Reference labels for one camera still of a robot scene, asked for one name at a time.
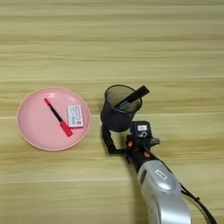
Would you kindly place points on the red and black pen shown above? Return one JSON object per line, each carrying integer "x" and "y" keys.
{"x": 57, "y": 115}

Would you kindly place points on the white eraser box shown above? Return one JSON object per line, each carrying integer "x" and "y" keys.
{"x": 75, "y": 116}

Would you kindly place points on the pink round plate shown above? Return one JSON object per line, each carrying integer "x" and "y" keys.
{"x": 38, "y": 128}

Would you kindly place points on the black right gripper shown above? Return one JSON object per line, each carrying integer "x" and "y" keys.
{"x": 140, "y": 153}

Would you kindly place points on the black marker pen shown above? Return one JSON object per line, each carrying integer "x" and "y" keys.
{"x": 137, "y": 94}

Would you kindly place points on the black mesh pen cup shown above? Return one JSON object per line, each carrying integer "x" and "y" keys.
{"x": 115, "y": 119}

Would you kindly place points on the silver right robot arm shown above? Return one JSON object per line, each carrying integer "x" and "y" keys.
{"x": 163, "y": 192}

